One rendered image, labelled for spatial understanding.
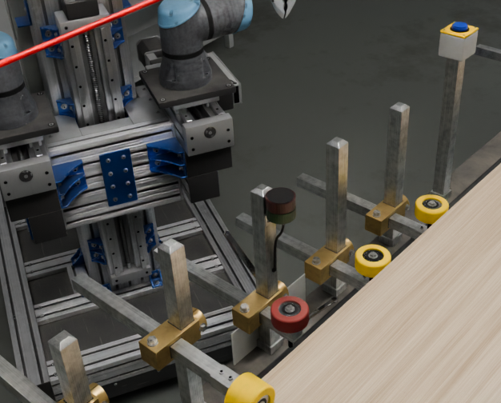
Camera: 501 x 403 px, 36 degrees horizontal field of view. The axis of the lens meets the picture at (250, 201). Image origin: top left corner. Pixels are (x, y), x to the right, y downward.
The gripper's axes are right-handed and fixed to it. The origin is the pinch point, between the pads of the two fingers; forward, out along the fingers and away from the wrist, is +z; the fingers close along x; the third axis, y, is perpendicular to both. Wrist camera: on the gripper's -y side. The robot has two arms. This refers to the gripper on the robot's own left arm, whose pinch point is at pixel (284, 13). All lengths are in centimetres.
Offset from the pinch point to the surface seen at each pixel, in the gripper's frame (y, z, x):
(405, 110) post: -21.3, 20.8, -21.7
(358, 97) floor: 171, 132, -114
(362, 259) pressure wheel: -45, 41, 2
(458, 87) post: -10, 25, -45
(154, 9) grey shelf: 293, 109, -34
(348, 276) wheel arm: -41, 49, 3
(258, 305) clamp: -46, 45, 27
